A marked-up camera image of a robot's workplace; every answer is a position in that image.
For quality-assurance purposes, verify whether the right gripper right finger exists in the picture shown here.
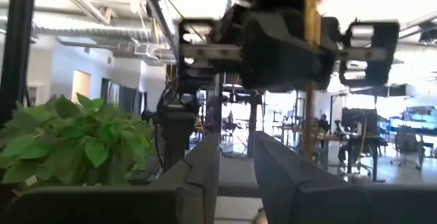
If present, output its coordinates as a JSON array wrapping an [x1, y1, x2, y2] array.
[[254, 131, 437, 224]]

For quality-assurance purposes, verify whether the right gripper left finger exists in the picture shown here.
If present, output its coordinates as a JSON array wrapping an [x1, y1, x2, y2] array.
[[10, 133, 221, 224]]

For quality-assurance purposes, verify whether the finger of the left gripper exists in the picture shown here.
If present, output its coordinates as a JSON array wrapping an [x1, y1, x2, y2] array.
[[320, 17, 341, 81], [241, 10, 322, 91]]

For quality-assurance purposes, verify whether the person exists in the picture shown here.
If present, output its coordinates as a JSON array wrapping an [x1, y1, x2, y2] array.
[[316, 113, 331, 135]]

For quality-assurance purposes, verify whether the dark desk monitor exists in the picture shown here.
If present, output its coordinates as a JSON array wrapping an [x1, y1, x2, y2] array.
[[341, 107, 379, 136]]

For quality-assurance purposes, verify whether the green leafy plant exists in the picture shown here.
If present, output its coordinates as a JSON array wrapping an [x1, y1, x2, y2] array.
[[0, 92, 154, 193]]

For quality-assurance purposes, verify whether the grey office chair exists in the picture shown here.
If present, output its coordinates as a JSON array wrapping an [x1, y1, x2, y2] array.
[[391, 131, 426, 170]]

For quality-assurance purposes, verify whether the large black candlestick holder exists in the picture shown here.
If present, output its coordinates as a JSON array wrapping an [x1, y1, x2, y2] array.
[[0, 0, 38, 128]]

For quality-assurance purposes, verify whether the silver ceiling duct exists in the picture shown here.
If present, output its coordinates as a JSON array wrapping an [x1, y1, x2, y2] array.
[[33, 25, 156, 44]]

